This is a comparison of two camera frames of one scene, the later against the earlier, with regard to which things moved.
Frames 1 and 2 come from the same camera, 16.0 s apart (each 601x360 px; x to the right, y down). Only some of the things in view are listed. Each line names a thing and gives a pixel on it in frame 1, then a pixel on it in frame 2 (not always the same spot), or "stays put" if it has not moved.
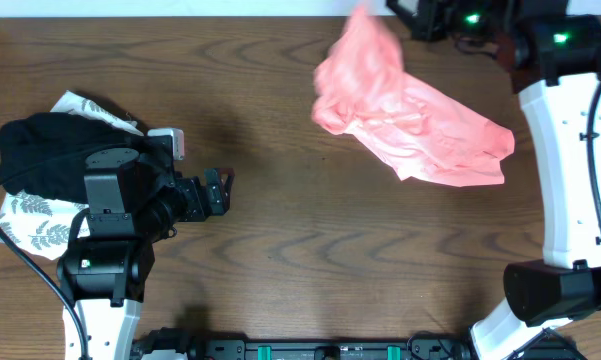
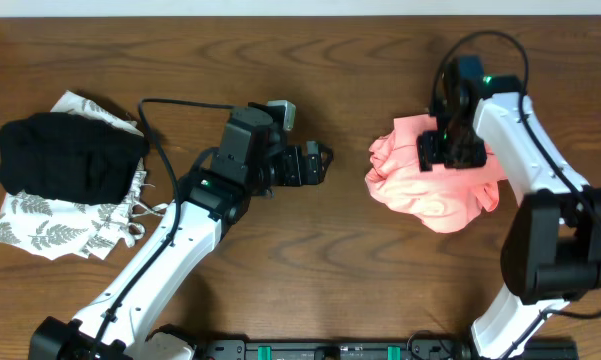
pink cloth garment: x=428 y=134 to x=444 y=199
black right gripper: x=425 y=25 to x=429 y=155
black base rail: x=175 y=344 stays put
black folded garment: x=44 y=154 stays put
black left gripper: x=198 y=211 to x=314 y=173
